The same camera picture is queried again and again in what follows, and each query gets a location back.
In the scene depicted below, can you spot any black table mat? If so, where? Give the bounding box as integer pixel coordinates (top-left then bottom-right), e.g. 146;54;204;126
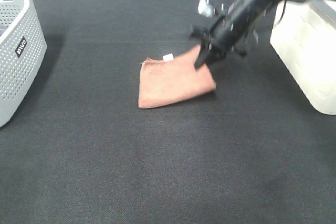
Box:
1;0;335;223

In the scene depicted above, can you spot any orange-brown towel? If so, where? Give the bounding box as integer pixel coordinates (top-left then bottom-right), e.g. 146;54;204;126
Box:
138;45;216;109

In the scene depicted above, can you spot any white plastic storage box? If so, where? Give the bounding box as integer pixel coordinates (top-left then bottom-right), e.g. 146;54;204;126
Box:
270;0;335;115

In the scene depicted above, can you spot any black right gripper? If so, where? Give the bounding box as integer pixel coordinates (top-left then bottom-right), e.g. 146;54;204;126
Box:
190;0;273;69

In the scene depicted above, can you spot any grey perforated laundry basket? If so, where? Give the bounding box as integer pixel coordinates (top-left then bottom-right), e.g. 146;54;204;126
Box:
1;0;47;126

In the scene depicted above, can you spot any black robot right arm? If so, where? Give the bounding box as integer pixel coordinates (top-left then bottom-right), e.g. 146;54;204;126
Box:
190;0;333;69

